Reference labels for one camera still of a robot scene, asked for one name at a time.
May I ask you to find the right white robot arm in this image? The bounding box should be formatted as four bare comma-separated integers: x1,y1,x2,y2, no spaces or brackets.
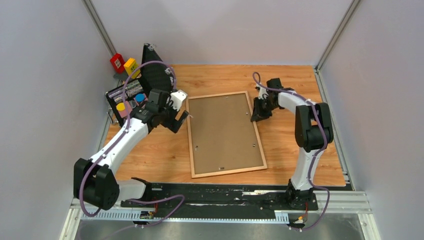
250,72,334,209

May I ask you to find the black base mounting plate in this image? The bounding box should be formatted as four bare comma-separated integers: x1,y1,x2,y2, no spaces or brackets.
140,182,319,220

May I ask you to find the black open toy case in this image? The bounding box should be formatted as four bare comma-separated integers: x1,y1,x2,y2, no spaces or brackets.
105,63,176,126

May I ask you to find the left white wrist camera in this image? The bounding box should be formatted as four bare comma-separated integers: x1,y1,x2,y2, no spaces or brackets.
170,90,188,112

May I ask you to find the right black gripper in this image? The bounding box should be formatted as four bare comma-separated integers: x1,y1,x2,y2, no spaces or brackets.
252,96,279,123

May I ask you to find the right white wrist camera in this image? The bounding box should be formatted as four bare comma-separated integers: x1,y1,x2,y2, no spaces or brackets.
255,85,268,100

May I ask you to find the wooden picture frame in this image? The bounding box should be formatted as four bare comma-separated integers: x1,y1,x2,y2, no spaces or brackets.
185,90,269,179

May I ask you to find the blue round disc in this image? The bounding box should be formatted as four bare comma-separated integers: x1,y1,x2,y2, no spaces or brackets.
134,93,146,103

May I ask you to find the aluminium rail frame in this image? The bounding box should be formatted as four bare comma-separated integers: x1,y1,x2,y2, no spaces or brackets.
59,184,381,240

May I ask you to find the yellow round disc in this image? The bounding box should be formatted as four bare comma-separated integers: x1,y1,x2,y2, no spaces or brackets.
116,102,126,112

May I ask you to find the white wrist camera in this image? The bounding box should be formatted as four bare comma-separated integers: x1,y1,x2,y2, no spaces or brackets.
255,85,268,100
170,90,188,112

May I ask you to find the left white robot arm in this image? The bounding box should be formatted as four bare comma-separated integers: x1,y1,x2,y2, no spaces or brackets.
73,89,189,210

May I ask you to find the yellow toy house block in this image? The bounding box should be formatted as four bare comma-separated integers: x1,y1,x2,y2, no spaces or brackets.
123,57,141,79

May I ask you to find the red toy house block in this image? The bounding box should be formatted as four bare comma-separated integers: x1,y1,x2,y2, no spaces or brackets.
109,53,125,74

